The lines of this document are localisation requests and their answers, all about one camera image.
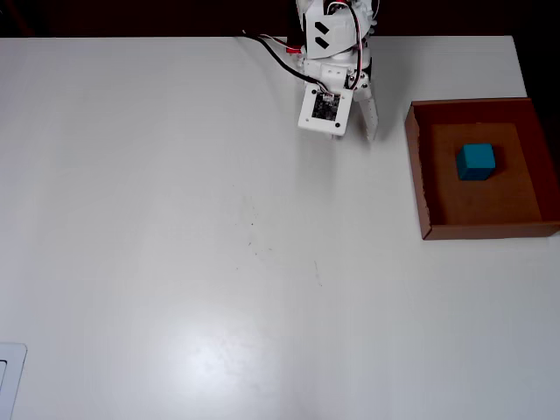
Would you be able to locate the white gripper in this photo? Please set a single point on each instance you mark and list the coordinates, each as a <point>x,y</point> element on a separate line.
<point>368,115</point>

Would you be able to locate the brown cardboard box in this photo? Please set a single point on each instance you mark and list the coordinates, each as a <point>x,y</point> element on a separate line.
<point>481,205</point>

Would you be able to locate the white flat device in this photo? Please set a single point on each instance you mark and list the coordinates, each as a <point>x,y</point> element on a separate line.
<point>15,372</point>

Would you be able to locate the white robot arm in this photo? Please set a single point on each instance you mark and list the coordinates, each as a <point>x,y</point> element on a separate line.
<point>332,30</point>

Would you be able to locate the blue cube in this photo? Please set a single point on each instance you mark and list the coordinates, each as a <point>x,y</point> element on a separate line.
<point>476,159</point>

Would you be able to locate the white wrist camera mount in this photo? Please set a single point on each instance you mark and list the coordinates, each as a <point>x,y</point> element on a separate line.
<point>326,109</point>

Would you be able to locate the red base clamp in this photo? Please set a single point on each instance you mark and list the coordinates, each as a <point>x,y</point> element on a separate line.
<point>294,50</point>

